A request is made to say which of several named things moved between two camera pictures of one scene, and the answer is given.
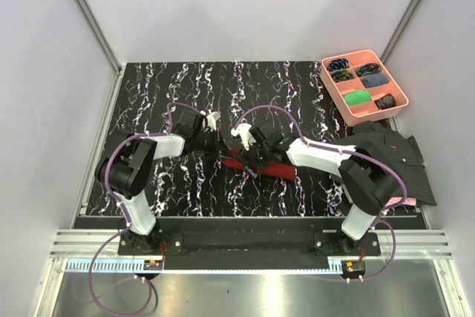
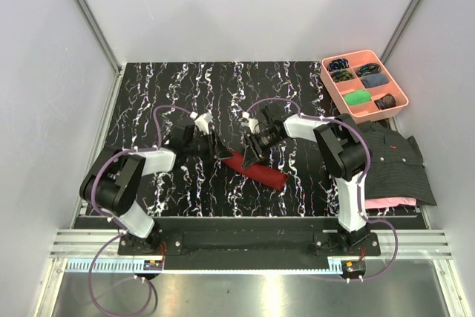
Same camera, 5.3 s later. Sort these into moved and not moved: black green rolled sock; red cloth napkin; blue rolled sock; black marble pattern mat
Moved: red cloth napkin
Not moved: black marble pattern mat; black green rolled sock; blue rolled sock
